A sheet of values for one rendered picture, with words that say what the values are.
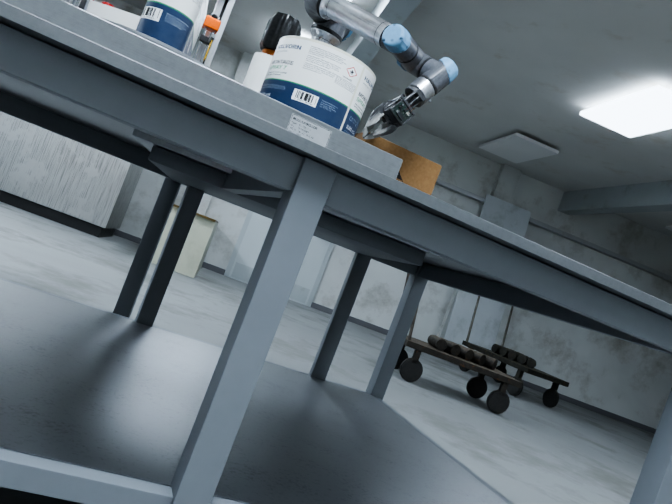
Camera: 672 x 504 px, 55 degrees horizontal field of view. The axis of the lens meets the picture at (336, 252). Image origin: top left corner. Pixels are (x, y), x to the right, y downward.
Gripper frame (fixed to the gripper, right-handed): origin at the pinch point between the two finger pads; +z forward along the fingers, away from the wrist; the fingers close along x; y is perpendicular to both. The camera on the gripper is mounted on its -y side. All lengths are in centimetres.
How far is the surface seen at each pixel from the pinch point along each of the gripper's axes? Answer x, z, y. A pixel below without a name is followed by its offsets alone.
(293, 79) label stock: -28, 31, 70
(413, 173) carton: 23.5, -12.6, -16.8
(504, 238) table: 15, 22, 85
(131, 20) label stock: -61, 37, 12
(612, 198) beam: 371, -432, -519
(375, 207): -4, 36, 81
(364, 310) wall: 326, -103, -702
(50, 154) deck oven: -105, 91, -642
